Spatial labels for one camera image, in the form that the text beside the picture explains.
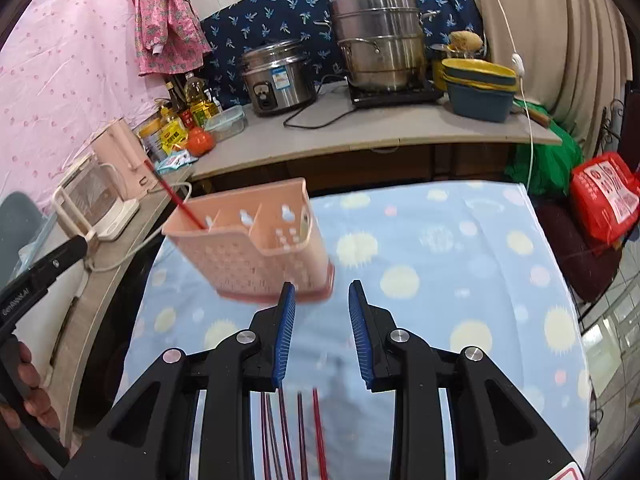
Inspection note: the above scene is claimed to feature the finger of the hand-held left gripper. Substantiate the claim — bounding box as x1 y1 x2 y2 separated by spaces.
0 236 90 297

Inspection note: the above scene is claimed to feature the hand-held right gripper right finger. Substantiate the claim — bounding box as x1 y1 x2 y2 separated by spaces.
348 280 586 480

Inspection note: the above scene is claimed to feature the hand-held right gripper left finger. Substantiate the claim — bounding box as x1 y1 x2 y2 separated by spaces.
59 281 297 480

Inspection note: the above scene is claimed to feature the orange plastic basket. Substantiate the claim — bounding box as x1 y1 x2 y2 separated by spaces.
161 177 335 306

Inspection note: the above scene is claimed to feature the dark maroon chopstick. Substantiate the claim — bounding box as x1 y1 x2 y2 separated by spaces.
279 389 297 480
297 392 309 480
260 392 273 480

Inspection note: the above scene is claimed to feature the red chopstick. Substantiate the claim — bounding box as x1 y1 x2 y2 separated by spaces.
312 389 329 480
144 160 207 231

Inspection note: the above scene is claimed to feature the person's left hand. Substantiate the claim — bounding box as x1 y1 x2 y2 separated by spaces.
0 339 61 441

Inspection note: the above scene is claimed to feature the grey rounded panel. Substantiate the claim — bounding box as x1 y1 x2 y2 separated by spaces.
0 192 46 281

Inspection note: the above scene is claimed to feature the wood grain side shelf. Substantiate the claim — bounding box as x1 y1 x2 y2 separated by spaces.
47 165 196 436

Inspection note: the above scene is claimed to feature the white glass kettle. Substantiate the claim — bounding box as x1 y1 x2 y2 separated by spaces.
52 155 141 241

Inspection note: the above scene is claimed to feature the blue dotted tablecloth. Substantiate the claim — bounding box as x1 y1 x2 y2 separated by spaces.
112 180 593 480

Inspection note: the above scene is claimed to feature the pink electric kettle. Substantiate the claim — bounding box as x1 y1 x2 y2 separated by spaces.
90 119 158 204

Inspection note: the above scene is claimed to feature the blue wipes packet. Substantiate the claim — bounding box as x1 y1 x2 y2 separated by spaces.
152 152 197 176

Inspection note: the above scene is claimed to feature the milk powder can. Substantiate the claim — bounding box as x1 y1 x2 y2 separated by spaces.
137 122 173 163

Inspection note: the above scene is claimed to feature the yellow snack packet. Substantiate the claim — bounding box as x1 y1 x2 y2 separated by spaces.
160 107 190 154

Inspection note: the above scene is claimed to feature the red tomato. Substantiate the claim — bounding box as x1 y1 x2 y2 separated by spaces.
186 127 217 157

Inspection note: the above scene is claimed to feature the pink dotted sheet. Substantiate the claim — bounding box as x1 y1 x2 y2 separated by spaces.
0 0 168 211

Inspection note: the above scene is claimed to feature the dark soy sauce bottle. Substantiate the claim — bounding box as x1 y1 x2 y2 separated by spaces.
165 81 196 128

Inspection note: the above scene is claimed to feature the grey top counter table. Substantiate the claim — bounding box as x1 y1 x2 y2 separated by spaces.
190 80 563 196

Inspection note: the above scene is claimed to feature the clear food container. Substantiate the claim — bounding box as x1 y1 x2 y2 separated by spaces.
204 105 247 142

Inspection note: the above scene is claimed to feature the cooking oil bottle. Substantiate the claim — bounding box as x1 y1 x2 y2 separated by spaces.
183 72 222 127

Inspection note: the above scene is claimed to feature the dark maroon chair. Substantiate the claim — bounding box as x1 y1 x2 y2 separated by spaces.
535 102 628 306

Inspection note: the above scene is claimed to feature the black induction cooker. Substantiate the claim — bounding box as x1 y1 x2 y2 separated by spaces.
348 80 446 110

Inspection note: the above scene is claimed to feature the steel rice cooker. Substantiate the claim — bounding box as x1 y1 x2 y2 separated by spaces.
241 39 318 117

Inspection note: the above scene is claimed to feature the blue basin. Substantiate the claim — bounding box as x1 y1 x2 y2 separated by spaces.
445 82 517 124

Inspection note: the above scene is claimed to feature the green plastic bag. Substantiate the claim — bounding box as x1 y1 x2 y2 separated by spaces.
504 100 584 197

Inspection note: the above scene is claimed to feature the pink pineapple print garment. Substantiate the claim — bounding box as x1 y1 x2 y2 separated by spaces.
126 0 213 77

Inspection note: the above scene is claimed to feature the red plastic bag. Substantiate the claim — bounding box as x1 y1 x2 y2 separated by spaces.
570 152 640 246

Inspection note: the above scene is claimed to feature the yellow basin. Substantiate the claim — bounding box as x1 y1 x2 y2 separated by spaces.
441 58 518 93

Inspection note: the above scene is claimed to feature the steel steamer pot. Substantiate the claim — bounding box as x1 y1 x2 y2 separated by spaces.
315 0 441 93

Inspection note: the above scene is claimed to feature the loofah sponge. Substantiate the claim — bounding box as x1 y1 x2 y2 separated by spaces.
447 30 483 53

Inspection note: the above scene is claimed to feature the navy leaf print cloth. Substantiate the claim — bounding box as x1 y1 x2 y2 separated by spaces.
200 0 483 111

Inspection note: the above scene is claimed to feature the beige curtain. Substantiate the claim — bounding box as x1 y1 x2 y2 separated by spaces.
465 0 631 136

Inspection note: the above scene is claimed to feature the white kettle cable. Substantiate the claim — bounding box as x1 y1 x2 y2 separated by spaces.
82 182 194 273

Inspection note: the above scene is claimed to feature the black power cable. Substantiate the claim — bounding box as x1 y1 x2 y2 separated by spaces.
283 75 361 128

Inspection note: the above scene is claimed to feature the brown wooden handle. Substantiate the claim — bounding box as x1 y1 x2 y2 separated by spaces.
514 104 552 127

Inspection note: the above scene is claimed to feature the white cable with switch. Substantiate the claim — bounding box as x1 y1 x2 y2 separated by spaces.
482 0 537 201

